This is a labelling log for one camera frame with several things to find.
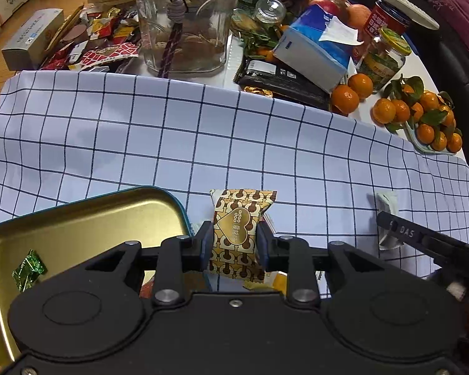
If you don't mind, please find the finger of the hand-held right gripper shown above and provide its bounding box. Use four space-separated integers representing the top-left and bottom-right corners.
376 210 439 253

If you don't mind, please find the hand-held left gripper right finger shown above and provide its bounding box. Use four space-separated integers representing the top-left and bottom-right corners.
256 222 387 308

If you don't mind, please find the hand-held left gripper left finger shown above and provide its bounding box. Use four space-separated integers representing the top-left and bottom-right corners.
84 221 215 307

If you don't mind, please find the plain white snack packet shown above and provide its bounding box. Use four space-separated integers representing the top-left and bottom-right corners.
375 191 405 251

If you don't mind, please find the brown gold patterned snack packet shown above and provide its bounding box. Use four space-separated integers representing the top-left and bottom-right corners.
207 188 278 283

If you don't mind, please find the yellow clear snack packet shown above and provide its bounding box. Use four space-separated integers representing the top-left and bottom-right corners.
242 271 290 293

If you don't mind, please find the red and white snack packet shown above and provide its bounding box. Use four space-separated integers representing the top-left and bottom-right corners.
140 271 157 299

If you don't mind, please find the gold metal tin box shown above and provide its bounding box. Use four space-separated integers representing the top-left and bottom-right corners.
0 186 214 368

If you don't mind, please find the shiny green candy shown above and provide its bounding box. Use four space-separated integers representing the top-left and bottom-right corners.
12 249 48 293

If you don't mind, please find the pale green tray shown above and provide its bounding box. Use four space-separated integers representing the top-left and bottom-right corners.
404 123 460 156

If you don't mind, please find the pile of leafy tangerines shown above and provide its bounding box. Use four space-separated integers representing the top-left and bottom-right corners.
371 75 464 153

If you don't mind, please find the blue checked white tablecloth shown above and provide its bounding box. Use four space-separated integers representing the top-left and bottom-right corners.
0 71 469 299

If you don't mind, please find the loose tangerine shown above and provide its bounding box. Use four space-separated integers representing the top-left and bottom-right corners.
330 85 359 116
348 73 375 99

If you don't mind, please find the gold foil candy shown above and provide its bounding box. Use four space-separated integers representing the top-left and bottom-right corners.
243 85 274 98

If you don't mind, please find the black leather sofa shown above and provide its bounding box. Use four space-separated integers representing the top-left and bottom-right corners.
344 0 469 157

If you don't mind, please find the yellow lid glass jar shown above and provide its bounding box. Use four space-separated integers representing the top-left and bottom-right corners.
360 27 412 90

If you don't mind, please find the black snack pouch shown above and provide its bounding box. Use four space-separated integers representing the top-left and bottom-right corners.
234 57 333 108

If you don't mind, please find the blue tissue pack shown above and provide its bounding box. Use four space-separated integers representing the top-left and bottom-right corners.
271 8 366 93

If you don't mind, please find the leafy tangerine branch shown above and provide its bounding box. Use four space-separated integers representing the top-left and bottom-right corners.
238 27 282 63

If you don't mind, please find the red label jar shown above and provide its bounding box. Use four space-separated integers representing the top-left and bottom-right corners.
354 0 411 61

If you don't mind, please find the pile of assorted snack wrappers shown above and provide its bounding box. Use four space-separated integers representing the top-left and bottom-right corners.
41 4 141 73

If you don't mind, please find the large glass jar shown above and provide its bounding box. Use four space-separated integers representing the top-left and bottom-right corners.
134 0 239 75

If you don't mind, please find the orange brown fruit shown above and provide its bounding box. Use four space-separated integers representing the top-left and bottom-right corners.
346 4 376 28

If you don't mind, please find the pink cushion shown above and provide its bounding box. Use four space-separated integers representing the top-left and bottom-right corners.
428 0 469 61

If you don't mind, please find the small clear glass jar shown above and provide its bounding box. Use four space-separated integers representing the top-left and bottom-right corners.
253 0 287 28

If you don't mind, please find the red apple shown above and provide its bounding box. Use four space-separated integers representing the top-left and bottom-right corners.
308 0 350 22

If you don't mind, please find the grey cardboard box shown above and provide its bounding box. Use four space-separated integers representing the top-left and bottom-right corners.
1 8 65 72

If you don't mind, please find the purple braided lanyard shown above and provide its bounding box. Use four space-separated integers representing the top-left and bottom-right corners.
156 0 188 79

